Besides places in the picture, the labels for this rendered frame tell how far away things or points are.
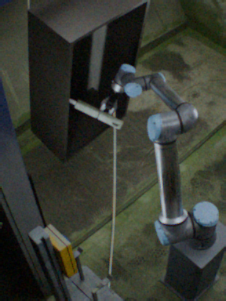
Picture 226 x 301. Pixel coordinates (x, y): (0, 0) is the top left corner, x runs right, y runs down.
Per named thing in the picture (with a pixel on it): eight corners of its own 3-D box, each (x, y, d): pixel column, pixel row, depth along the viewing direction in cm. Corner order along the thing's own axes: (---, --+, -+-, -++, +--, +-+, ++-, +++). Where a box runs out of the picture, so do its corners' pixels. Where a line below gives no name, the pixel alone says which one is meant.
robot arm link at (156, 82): (205, 110, 227) (159, 67, 285) (180, 115, 225) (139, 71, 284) (206, 132, 232) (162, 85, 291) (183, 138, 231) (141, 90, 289)
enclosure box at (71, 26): (30, 131, 348) (27, 9, 245) (92, 86, 373) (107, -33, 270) (63, 163, 338) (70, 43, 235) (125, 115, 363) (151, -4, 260)
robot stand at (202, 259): (220, 278, 326) (235, 234, 276) (190, 306, 313) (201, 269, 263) (189, 252, 340) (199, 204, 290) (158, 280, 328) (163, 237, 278)
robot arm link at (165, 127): (193, 244, 258) (184, 116, 224) (163, 253, 256) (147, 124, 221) (184, 229, 272) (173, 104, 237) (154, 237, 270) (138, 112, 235)
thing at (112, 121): (129, 108, 319) (122, 125, 300) (125, 114, 321) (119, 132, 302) (60, 75, 315) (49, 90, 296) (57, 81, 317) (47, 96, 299)
